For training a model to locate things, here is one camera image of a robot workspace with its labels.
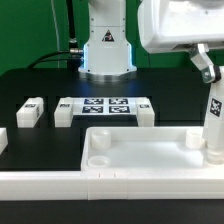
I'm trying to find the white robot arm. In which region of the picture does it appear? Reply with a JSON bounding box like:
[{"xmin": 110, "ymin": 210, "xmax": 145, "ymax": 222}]
[{"xmin": 79, "ymin": 0, "xmax": 224, "ymax": 83}]

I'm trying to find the white left side block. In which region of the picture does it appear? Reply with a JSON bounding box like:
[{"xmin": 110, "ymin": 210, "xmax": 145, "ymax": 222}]
[{"xmin": 0, "ymin": 128, "xmax": 8, "ymax": 155}]

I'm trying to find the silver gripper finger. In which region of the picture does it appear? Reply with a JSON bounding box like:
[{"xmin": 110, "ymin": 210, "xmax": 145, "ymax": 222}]
[{"xmin": 189, "ymin": 43, "xmax": 220, "ymax": 84}]

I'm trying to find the thin grey cable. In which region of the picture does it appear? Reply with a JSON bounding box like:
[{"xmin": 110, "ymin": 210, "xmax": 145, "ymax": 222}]
[{"xmin": 50, "ymin": 0, "xmax": 62, "ymax": 69}]

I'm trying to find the white front fence bar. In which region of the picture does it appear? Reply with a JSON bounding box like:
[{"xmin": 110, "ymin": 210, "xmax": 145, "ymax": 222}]
[{"xmin": 0, "ymin": 172, "xmax": 224, "ymax": 201}]

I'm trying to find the white desk top tray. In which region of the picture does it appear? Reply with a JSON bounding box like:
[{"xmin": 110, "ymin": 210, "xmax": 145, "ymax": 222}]
[{"xmin": 81, "ymin": 127, "xmax": 224, "ymax": 178}]

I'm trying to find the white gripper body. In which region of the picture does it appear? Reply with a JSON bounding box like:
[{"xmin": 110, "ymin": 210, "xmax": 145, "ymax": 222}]
[{"xmin": 138, "ymin": 0, "xmax": 224, "ymax": 53}]

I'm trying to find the black thick cable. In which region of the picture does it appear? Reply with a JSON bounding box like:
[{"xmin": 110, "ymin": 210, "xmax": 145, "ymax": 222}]
[{"xmin": 27, "ymin": 0, "xmax": 85, "ymax": 70}]

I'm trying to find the marker tag base plate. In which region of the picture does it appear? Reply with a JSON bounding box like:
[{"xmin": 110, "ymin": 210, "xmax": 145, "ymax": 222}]
[{"xmin": 73, "ymin": 97, "xmax": 136, "ymax": 116}]

